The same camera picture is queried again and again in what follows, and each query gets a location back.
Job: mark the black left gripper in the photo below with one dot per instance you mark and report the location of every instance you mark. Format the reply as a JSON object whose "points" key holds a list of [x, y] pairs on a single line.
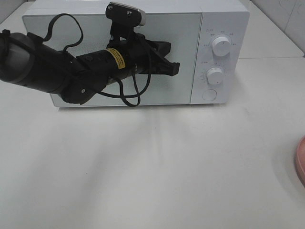
{"points": [[132, 52]]}

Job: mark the white microwave door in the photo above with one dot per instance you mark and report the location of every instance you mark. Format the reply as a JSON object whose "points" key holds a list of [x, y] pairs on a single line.
{"points": [[181, 30]]}

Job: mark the white timer knob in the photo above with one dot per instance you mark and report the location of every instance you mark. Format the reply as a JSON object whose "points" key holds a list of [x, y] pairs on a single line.
{"points": [[215, 76]]}

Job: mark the round white door button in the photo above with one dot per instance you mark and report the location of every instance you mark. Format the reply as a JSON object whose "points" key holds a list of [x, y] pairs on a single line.
{"points": [[210, 95]]}

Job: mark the pink round plate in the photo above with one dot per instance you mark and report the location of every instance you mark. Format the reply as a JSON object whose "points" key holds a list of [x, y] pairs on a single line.
{"points": [[300, 160]]}

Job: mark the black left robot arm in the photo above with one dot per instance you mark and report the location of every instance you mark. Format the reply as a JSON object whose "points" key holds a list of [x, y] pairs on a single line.
{"points": [[25, 60]]}

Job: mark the white microwave oven body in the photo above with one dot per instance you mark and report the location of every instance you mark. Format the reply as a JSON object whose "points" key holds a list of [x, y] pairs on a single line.
{"points": [[228, 17]]}

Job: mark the upper white power knob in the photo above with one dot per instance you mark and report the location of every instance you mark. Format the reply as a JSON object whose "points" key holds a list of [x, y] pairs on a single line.
{"points": [[221, 45]]}

